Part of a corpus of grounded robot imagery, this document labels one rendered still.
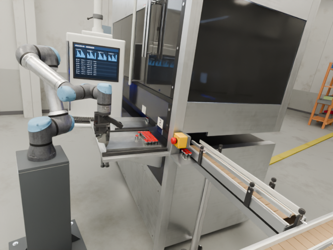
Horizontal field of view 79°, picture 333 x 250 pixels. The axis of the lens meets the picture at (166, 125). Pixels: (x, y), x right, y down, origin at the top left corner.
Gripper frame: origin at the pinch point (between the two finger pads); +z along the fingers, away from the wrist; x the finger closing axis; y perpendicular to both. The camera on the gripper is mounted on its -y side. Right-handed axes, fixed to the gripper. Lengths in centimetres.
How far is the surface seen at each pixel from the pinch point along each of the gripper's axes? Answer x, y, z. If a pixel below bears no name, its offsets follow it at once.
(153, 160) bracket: 2.7, -29.7, 13.2
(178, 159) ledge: 20.0, -37.7, 3.8
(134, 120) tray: -53, -33, 3
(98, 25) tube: -95, -7, -73
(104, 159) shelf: 11.0, 3.0, 3.6
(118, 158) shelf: 11.1, -4.2, 4.2
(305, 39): 13, -132, -76
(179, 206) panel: 13, -50, 47
